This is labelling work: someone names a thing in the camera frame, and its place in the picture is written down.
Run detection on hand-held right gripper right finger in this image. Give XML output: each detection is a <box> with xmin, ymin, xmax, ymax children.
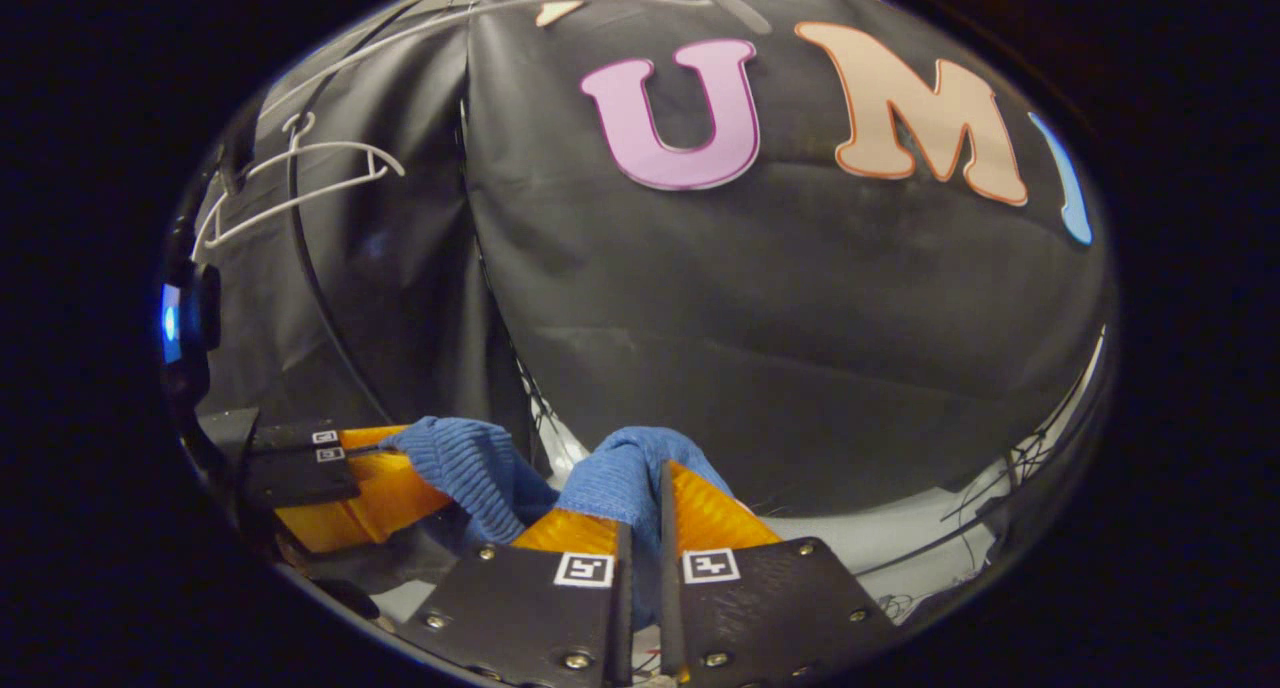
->
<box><xmin>657</xmin><ymin>458</ymin><xmax>898</xmax><ymax>687</ymax></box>

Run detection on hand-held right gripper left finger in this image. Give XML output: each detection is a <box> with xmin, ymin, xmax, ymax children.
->
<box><xmin>400</xmin><ymin>506</ymin><xmax>635</xmax><ymax>688</ymax></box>

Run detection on blue corduroy jacket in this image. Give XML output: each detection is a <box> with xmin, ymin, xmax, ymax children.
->
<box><xmin>380</xmin><ymin>415</ymin><xmax>736</xmax><ymax>634</ymax></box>

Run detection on plain white hanger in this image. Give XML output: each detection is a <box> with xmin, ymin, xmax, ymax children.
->
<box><xmin>190</xmin><ymin>113</ymin><xmax>407</xmax><ymax>264</ymax></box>

